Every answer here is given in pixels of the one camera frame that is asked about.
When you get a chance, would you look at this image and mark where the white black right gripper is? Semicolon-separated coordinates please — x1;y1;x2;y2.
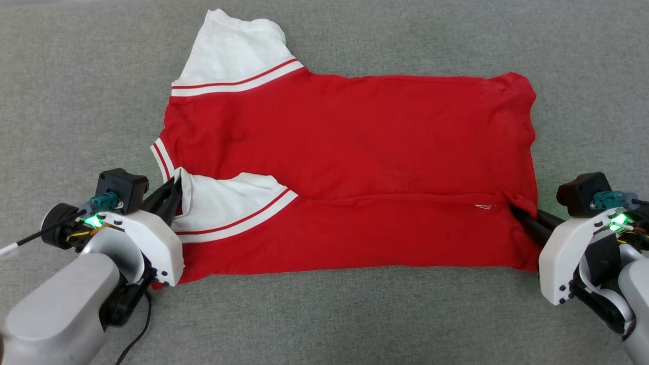
509;203;649;306

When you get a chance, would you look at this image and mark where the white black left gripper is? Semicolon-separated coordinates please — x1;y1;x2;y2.
41;175;185;287

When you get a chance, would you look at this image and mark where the red and white shirt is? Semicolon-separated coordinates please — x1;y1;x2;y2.
150;9;541;290

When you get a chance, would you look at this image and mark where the grey fabric sofa cushion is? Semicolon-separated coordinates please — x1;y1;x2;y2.
0;0;649;365

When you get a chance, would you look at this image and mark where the black cable with teal plug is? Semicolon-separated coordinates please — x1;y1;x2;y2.
10;191;121;249
590;191;649;210

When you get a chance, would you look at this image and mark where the thin black looping cable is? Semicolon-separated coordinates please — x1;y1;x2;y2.
115;291;153;365

